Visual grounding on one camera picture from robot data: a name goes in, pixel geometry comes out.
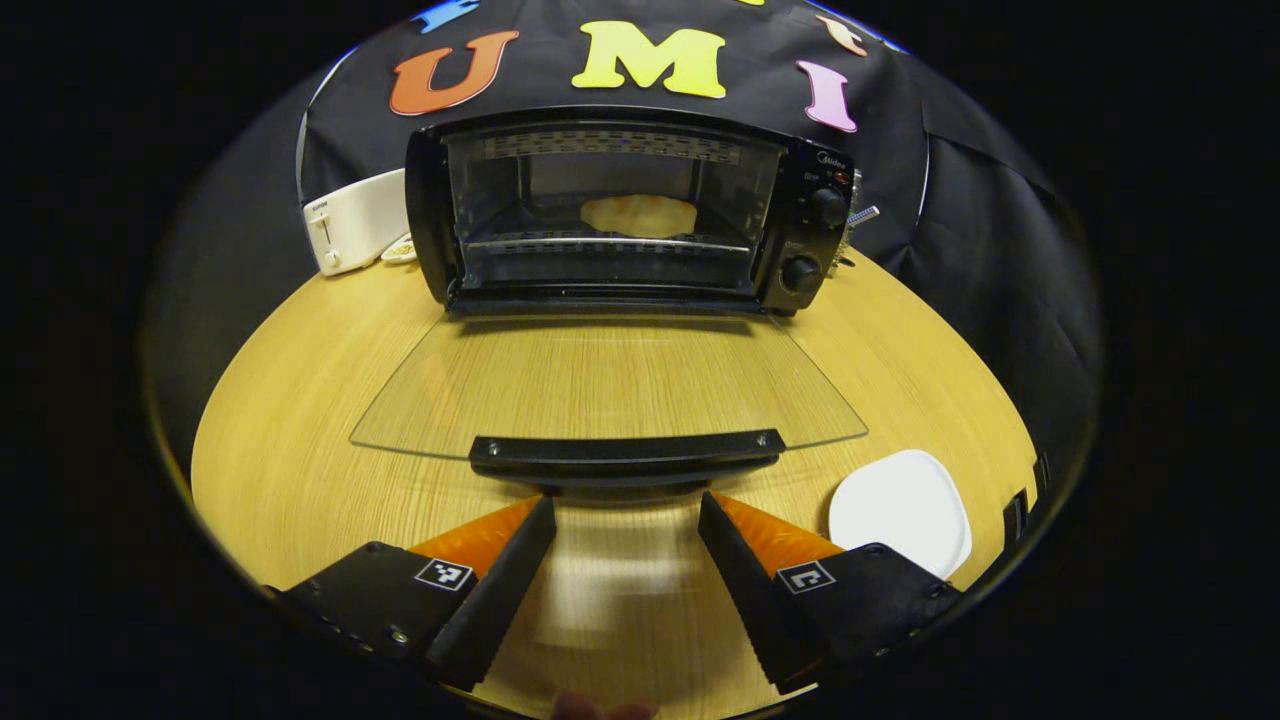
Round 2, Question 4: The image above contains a black electric oven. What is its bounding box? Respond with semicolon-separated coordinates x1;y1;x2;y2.
348;105;869;501

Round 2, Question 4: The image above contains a white square plate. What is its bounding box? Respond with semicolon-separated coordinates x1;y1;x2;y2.
827;449;974;582

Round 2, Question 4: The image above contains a black backdrop cloth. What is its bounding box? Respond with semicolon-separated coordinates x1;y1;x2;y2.
160;0;1101;471

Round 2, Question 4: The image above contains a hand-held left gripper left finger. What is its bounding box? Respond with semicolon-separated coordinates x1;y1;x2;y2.
262;494;559;693

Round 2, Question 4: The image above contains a golden croissant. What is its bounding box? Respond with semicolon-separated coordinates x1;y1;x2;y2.
580;193;699;240

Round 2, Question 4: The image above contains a white toaster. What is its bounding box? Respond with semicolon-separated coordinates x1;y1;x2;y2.
302;168;412;278

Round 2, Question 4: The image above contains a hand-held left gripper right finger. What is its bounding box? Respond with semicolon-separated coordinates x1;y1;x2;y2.
696;489;965;697

